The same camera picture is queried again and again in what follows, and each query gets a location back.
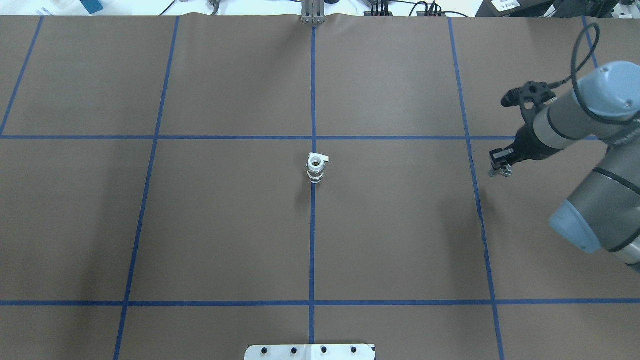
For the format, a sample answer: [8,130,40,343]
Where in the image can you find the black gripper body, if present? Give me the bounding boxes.
[501,81,558,163]

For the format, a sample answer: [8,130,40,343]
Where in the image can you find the white PPR valve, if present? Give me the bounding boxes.
[306,152,330,184]

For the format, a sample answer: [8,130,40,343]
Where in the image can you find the metal pipe fitting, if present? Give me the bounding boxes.
[487,167,513,178]

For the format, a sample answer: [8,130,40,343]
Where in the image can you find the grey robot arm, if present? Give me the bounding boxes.
[488,61,640,272]

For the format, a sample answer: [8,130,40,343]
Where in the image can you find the black device with label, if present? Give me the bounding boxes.
[474,0,565,18]

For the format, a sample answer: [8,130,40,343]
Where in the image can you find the teal box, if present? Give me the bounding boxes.
[80,0,105,15]

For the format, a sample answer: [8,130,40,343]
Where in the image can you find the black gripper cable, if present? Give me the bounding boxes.
[547,22,640,126]

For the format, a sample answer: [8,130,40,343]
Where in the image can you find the black cables at edge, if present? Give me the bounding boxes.
[362,0,483,18]

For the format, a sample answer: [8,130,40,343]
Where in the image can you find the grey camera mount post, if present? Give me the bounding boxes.
[299,0,326,27]

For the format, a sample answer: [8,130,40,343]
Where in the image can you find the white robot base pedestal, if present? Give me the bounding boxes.
[244,343,377,360]

